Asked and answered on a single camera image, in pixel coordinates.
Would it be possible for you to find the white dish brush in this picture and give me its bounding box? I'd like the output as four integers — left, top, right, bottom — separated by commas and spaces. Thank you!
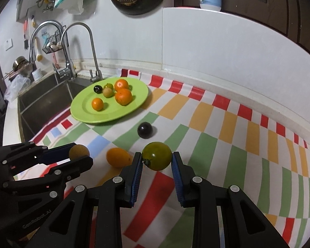
33, 37, 43, 62

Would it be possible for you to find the stainless steel sink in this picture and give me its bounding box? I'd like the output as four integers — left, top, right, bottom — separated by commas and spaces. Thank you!
17, 72, 93, 141

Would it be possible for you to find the striped tablecloth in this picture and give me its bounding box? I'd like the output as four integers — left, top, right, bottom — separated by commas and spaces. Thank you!
14, 68, 310, 248

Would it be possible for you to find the metal pot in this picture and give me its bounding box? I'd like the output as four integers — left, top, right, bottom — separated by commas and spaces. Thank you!
12, 56, 34, 76

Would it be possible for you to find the orange kumquat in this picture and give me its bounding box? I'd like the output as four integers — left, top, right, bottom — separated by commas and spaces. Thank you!
106, 147, 133, 168

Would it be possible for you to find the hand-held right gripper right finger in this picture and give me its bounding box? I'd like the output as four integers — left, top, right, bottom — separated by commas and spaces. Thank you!
171, 152, 290, 248

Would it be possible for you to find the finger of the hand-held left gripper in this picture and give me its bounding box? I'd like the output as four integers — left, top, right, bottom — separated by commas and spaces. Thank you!
1, 156, 94, 191
0, 141, 76, 171

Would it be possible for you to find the red handled brush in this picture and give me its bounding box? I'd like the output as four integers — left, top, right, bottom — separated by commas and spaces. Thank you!
23, 18, 29, 51

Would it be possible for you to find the clear plastic bag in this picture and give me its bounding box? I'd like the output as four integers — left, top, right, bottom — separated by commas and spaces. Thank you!
4, 75, 31, 101

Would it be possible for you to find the black wire basket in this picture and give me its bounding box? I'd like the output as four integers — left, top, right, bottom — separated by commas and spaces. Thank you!
42, 30, 68, 53

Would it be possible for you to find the thin gooseneck faucet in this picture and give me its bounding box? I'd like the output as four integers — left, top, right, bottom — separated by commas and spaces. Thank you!
60, 23, 104, 83

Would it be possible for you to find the large green round fruit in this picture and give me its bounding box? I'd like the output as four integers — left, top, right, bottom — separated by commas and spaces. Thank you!
142, 142, 172, 171

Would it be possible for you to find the small orange tangerine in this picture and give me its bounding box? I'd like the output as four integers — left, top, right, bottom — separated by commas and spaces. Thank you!
91, 98, 104, 111

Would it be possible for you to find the large steel kitchen faucet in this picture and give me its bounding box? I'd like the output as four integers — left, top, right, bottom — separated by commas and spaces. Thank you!
28, 21, 78, 80

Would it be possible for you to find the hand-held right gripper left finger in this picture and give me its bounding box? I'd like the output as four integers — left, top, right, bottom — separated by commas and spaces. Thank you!
26, 152, 143, 248

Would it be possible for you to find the green plate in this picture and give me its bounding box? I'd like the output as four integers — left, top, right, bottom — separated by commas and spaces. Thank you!
70, 77, 149, 125

